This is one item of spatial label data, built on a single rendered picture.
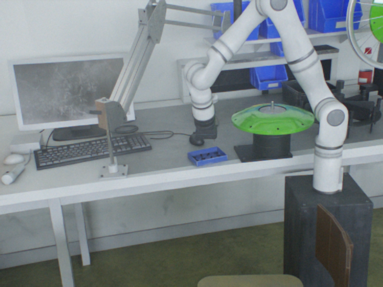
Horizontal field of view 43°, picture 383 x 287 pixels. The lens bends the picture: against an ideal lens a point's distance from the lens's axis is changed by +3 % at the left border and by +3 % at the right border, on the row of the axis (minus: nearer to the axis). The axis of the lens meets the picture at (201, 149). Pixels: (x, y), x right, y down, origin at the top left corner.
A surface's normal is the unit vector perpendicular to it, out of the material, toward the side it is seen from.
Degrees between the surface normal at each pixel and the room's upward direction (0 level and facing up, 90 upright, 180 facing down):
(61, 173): 0
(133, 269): 0
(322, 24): 92
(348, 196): 0
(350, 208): 90
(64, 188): 90
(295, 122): 23
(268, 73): 90
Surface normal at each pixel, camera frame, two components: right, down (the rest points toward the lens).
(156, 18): 0.73, 0.23
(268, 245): -0.04, -0.92
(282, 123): 0.03, -0.72
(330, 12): 0.22, 0.37
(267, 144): -0.32, 0.38
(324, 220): -0.96, 0.15
